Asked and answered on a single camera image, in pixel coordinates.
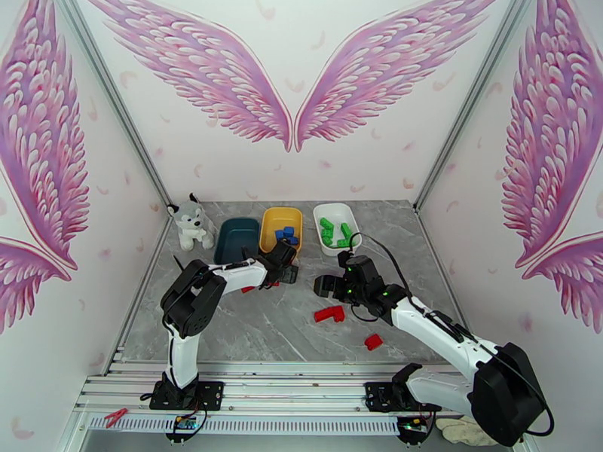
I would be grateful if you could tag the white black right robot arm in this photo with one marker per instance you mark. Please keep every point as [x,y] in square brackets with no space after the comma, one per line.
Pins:
[438,333]

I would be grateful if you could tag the white work glove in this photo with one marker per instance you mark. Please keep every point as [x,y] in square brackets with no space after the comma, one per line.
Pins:
[459,429]

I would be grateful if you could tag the red plastic clip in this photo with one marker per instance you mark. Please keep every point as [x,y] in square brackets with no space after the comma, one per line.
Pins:
[115,417]

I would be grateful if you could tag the red lego brick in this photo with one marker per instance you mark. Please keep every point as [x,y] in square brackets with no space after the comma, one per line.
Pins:
[373,342]
[337,312]
[248,289]
[322,315]

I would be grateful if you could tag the white plastic bin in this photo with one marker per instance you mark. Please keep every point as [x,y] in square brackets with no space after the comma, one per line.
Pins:
[337,213]

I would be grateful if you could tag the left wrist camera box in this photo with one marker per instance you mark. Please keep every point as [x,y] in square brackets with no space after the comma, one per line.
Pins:
[285,252]

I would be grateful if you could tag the thin black pen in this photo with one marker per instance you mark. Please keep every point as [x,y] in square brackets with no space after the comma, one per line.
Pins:
[176,261]

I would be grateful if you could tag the teal plastic bin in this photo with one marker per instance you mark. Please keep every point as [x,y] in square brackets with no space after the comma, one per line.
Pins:
[235,239]

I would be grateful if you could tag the aluminium frame post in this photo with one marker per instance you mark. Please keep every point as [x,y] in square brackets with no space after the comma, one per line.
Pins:
[118,102]

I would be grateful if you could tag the small controller circuit board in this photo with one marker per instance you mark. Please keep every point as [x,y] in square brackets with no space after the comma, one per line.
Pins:
[184,423]
[413,425]

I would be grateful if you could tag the grey white husky plush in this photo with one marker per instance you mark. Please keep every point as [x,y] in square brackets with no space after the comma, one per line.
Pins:
[191,224]

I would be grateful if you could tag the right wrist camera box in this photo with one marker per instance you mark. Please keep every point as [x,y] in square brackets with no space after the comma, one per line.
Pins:
[345,258]

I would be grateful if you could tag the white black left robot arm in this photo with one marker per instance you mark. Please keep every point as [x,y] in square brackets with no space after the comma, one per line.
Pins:
[188,300]

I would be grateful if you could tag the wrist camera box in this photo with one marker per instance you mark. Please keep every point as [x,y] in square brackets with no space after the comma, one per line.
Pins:
[285,252]
[345,258]

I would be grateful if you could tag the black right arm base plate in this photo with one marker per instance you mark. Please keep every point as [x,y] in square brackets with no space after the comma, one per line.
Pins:
[377,396]

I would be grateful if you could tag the green lego brick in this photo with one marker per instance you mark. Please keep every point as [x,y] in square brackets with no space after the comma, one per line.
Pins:
[326,237]
[346,228]
[325,223]
[343,242]

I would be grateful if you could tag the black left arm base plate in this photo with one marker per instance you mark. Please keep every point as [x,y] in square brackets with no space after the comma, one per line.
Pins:
[209,394]

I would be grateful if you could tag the yellow plastic bin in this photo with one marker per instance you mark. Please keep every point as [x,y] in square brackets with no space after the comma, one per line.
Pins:
[273,220]

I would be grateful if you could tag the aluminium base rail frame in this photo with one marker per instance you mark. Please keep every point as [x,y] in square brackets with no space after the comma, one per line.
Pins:
[292,385]

